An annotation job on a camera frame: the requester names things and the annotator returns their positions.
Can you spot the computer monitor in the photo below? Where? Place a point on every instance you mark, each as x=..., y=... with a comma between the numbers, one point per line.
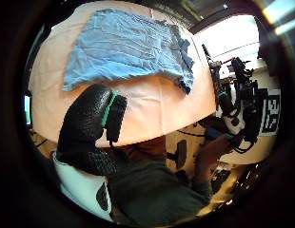
x=27, y=109

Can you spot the white marker cube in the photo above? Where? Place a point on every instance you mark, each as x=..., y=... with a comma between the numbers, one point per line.
x=271, y=114

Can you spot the blue cloth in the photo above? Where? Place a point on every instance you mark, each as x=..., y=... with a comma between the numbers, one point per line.
x=128, y=47

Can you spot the the person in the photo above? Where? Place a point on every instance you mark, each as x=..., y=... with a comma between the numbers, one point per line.
x=153, y=193

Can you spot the black office chair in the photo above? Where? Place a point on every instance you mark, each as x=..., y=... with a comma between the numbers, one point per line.
x=180, y=153

